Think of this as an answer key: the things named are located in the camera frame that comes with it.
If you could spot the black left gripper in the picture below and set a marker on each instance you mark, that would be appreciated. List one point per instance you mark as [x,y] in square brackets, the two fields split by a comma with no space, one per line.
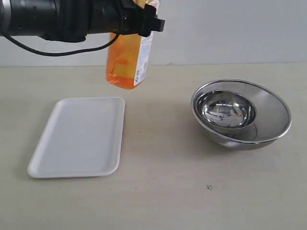
[75,19]

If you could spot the orange pump soap bottle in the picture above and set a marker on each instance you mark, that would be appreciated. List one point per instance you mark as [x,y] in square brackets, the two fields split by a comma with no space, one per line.
[127,60]

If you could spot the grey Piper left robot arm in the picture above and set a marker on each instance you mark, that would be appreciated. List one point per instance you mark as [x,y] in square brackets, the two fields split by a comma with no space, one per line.
[27,17]

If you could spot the small shiny steel bowl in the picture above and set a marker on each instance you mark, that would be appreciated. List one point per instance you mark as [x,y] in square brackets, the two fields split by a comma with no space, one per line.
[224,111]

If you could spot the steel mesh colander bowl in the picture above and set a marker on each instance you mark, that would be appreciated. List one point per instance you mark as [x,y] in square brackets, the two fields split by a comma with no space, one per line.
[272,122]

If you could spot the white rectangular foam tray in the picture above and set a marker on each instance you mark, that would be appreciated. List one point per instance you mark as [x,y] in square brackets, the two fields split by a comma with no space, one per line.
[82,138]

